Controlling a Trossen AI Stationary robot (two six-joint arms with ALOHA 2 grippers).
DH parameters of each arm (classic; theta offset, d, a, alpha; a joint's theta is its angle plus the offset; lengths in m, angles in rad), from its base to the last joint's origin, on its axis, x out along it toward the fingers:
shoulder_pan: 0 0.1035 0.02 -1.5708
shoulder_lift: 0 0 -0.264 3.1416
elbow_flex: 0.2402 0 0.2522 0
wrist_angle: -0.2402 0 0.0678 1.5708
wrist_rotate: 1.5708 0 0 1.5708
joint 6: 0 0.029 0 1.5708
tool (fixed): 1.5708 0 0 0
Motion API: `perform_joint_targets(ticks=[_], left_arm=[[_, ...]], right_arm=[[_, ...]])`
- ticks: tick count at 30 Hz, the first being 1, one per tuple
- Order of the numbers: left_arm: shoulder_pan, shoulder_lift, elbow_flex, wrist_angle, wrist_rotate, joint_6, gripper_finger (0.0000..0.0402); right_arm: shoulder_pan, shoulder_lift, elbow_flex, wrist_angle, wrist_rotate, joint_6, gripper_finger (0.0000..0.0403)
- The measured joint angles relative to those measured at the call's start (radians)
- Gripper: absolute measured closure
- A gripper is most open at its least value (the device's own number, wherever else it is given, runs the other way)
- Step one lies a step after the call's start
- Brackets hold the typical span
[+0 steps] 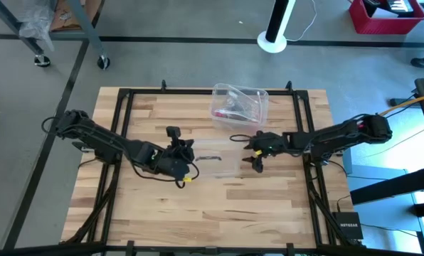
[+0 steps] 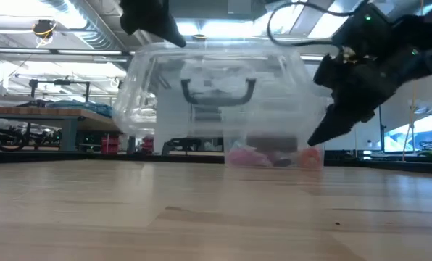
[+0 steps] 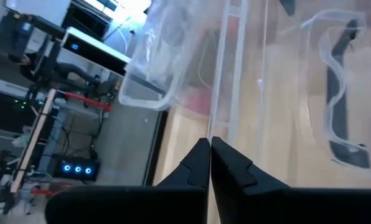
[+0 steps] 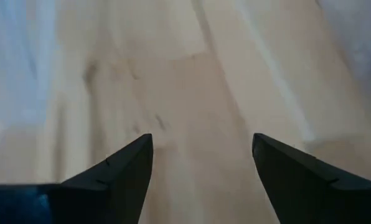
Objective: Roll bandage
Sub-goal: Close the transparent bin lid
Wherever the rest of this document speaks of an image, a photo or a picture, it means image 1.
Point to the white and black tower fan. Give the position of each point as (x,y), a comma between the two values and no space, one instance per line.
(277,21)

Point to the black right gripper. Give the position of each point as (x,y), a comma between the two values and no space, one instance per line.
(269,145)

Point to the black equipment in crate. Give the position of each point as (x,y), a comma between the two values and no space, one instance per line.
(393,6)

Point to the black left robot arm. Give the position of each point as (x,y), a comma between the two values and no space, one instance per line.
(105,138)

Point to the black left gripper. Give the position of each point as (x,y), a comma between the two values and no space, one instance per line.
(174,160)

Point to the black castor wheel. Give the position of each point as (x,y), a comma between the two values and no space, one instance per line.
(103,63)
(42,61)

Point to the clear plastic storage box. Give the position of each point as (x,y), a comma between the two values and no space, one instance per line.
(240,122)

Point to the black network switch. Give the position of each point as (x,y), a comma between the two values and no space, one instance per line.
(348,225)

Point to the red plastic crate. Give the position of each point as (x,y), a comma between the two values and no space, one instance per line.
(386,25)

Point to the black metal stand beams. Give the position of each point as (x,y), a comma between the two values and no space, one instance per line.
(393,186)

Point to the clear plastic box lid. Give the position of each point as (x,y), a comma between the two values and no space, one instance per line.
(217,167)

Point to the grey metal cart frame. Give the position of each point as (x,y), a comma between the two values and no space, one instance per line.
(85,25)

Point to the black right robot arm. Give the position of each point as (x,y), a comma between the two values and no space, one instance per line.
(340,137)

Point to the brown cardboard sheet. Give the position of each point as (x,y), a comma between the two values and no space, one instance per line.
(64,17)

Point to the crumpled clear plastic wrap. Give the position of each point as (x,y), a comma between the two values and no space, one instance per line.
(37,21)

